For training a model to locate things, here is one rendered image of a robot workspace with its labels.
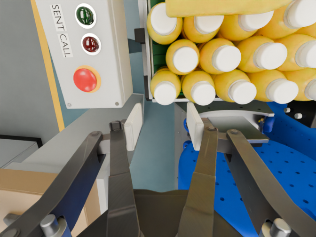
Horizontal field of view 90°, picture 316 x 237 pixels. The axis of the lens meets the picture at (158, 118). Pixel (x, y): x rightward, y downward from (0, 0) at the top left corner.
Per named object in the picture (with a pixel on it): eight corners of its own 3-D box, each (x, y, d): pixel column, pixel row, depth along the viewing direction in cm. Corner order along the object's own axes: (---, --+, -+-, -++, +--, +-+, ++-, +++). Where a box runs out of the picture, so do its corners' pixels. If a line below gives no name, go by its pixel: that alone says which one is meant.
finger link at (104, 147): (122, 155, 14) (90, 155, 15) (132, 130, 19) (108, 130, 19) (120, 141, 14) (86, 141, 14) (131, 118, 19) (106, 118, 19)
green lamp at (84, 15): (80, 26, 22) (76, 25, 21) (76, 7, 21) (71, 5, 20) (95, 25, 22) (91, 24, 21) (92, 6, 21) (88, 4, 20)
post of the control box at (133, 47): (148, 50, 125) (97, 56, 33) (148, 44, 123) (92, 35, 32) (153, 50, 124) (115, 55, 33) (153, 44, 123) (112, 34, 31)
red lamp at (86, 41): (86, 52, 24) (82, 53, 23) (82, 36, 23) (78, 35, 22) (100, 52, 24) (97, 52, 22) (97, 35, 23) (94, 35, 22)
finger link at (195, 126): (196, 124, 15) (204, 124, 15) (186, 101, 21) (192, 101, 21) (194, 151, 16) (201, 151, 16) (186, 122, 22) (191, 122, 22)
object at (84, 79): (79, 90, 26) (75, 92, 25) (73, 68, 25) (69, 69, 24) (100, 90, 26) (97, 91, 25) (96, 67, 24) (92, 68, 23)
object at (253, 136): (206, 124, 46) (219, 149, 35) (207, 116, 45) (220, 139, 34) (241, 123, 46) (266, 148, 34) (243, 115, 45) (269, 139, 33)
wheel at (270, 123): (261, 133, 41) (270, 136, 40) (265, 118, 40) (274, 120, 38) (264, 127, 44) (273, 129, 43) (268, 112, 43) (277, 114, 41)
